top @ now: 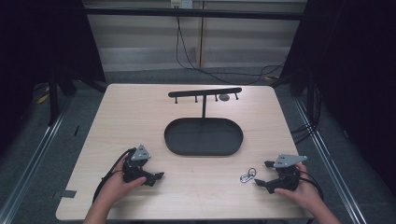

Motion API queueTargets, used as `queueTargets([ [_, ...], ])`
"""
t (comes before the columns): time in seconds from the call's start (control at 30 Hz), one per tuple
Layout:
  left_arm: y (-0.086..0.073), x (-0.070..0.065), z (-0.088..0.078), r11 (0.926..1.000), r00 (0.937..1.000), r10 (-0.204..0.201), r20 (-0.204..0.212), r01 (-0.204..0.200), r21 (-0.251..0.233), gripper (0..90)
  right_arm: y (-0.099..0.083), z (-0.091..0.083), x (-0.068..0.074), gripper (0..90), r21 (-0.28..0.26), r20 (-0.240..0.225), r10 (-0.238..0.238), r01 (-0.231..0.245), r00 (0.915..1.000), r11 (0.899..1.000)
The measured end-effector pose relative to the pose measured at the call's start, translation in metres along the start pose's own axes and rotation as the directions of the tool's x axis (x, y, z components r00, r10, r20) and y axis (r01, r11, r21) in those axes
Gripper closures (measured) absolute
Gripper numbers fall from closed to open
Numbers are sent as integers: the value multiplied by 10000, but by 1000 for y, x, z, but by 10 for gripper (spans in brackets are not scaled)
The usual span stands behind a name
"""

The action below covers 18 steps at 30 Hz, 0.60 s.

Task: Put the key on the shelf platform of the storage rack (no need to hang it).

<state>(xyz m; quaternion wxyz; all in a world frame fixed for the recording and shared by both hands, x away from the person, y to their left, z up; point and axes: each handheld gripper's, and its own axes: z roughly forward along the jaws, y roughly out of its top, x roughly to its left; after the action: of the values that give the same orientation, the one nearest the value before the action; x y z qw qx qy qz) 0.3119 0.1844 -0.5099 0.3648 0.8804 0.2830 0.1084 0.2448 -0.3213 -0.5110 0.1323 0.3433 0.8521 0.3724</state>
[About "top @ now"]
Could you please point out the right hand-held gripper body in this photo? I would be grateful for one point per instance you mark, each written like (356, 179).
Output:
(288, 180)

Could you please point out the white wall socket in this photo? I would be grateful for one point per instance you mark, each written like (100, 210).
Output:
(182, 3)

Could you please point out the grey tape strip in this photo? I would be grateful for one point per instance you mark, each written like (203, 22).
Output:
(65, 194)

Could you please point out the yellow tape piece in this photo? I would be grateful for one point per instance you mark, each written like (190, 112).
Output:
(43, 98)

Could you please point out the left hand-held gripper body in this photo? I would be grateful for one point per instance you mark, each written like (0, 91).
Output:
(138, 165)

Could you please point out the small black tape strip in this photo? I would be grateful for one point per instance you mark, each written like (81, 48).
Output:
(76, 130)

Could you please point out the black horizontal metal bar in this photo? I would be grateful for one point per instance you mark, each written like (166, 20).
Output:
(193, 13)

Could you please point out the dark round disc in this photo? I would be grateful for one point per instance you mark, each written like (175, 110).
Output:
(224, 97)

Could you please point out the black curtain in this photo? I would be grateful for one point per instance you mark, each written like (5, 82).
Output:
(40, 43)
(351, 77)

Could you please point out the black key rack with tray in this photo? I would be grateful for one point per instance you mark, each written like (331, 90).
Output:
(204, 137)

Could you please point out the person's left hand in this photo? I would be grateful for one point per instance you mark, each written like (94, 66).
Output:
(116, 188)

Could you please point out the black metal stand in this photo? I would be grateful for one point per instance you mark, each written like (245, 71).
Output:
(53, 99)

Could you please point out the person's right hand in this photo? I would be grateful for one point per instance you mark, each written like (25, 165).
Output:
(305, 196)

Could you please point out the metal floor rail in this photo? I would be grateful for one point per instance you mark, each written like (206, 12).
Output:
(330, 161)
(29, 168)

